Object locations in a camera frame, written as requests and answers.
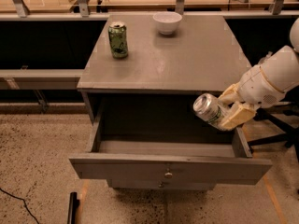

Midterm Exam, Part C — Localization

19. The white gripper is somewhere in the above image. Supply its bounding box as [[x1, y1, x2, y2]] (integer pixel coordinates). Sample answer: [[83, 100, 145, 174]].
[[219, 65, 285, 131]]

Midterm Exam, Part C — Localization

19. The silver 7up can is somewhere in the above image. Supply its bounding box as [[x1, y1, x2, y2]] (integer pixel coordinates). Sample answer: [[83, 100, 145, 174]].
[[192, 93, 229, 131]]

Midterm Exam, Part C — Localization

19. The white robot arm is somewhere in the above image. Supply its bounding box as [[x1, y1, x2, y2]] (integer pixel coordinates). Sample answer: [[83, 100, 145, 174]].
[[219, 19, 299, 131]]

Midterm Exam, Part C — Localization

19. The open grey top drawer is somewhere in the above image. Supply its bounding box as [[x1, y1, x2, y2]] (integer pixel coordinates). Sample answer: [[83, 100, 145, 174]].
[[69, 96, 272, 189]]

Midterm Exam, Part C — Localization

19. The grey wooden drawer cabinet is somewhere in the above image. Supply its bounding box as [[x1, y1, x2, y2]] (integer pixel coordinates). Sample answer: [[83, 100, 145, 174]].
[[77, 13, 265, 191]]

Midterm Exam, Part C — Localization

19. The green standing soda can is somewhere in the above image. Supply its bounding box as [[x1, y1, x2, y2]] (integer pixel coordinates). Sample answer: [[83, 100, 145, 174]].
[[108, 21, 128, 59]]

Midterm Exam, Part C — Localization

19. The black office chair base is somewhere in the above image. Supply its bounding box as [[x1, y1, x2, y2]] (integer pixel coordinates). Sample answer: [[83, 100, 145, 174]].
[[248, 101, 299, 163]]

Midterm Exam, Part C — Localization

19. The white ceramic bowl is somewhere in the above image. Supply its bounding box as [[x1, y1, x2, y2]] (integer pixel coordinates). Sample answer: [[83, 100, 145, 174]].
[[153, 11, 182, 35]]

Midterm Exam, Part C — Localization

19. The black bar on floor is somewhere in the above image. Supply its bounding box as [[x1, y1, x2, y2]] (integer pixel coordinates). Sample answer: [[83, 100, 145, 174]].
[[67, 192, 79, 224]]

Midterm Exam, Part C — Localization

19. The black floor cable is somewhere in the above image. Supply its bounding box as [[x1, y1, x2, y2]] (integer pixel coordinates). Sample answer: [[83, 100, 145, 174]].
[[0, 187, 41, 224]]

